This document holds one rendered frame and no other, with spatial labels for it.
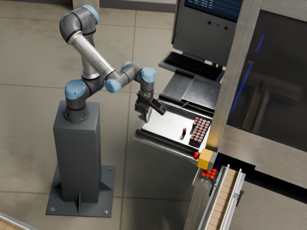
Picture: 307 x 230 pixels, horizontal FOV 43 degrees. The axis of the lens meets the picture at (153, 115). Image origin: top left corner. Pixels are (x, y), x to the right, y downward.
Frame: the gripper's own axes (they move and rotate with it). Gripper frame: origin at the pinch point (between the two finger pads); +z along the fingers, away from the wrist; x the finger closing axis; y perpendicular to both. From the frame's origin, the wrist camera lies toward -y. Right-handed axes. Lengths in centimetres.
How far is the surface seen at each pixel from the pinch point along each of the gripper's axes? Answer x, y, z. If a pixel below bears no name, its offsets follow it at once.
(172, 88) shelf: -38.2, -0.8, 3.7
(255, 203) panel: 12, -70, 18
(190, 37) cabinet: -90, 7, -3
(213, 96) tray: -44, -26, 4
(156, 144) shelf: 10.4, -9.7, 3.7
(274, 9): 12, -48, -89
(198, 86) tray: -47.5, -14.6, 3.5
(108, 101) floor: -94, 75, 91
